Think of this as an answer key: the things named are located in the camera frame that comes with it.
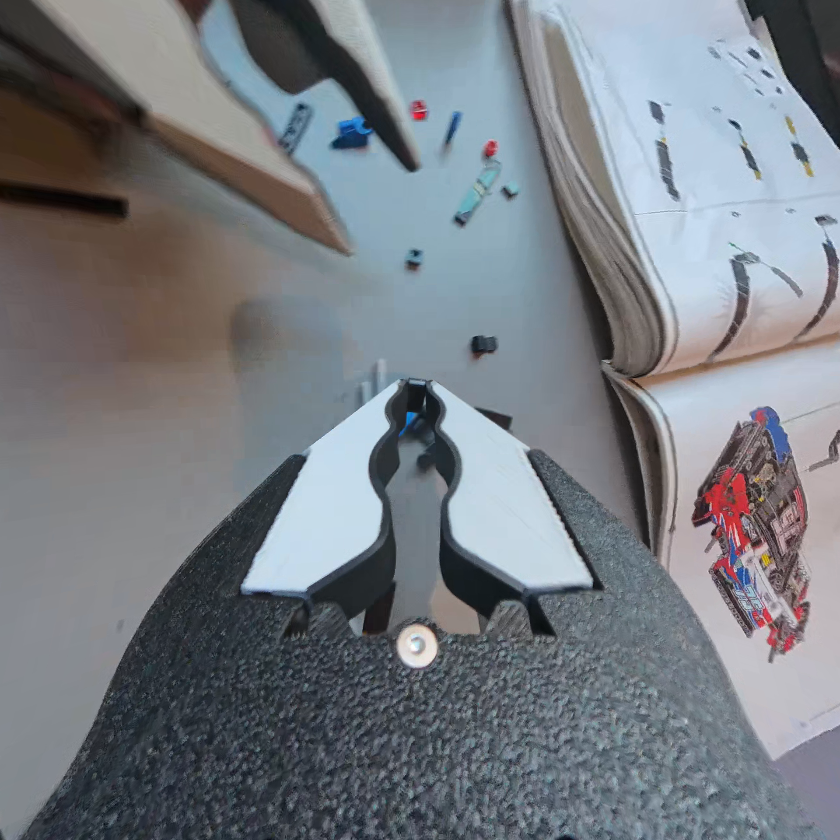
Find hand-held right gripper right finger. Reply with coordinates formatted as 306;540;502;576
425;379;595;634

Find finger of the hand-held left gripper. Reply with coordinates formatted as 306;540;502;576
228;0;422;173
36;0;354;257

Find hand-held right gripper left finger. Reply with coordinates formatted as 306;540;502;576
240;378;411;618

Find grey desk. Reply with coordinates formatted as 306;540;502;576
0;0;840;840

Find blue angled brick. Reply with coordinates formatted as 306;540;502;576
330;116;375;151

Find long black beam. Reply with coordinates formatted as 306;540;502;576
279;104;315;155

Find long black tile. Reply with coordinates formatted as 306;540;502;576
454;161;503;227

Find open instruction booklet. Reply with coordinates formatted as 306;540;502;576
508;0;840;759

